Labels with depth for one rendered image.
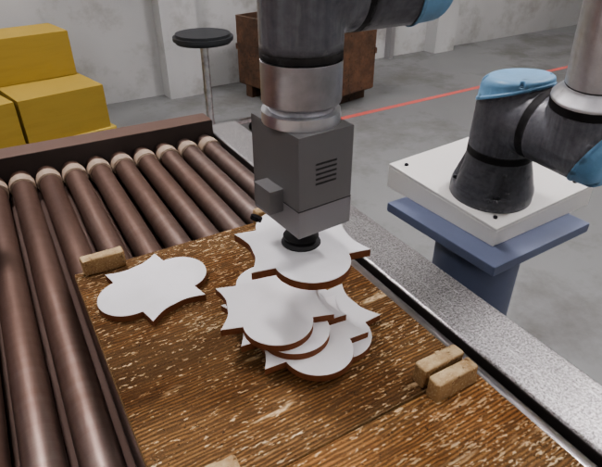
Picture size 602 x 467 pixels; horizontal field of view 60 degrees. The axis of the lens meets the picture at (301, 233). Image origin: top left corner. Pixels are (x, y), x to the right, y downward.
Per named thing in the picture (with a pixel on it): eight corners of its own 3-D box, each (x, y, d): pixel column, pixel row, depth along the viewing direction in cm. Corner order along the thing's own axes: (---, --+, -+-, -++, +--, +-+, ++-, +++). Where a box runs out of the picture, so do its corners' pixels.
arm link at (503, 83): (497, 125, 100) (515, 54, 92) (558, 152, 91) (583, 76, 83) (453, 140, 95) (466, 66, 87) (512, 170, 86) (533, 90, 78)
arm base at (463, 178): (483, 165, 108) (495, 120, 102) (548, 196, 98) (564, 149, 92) (432, 186, 101) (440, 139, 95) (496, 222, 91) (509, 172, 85)
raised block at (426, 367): (450, 359, 59) (454, 341, 58) (462, 369, 58) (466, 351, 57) (410, 379, 57) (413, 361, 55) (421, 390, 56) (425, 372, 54)
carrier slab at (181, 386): (289, 220, 89) (289, 211, 88) (467, 375, 59) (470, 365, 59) (76, 283, 74) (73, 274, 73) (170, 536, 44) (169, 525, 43)
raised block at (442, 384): (464, 372, 58) (469, 354, 56) (477, 383, 56) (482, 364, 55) (423, 393, 55) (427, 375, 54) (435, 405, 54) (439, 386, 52)
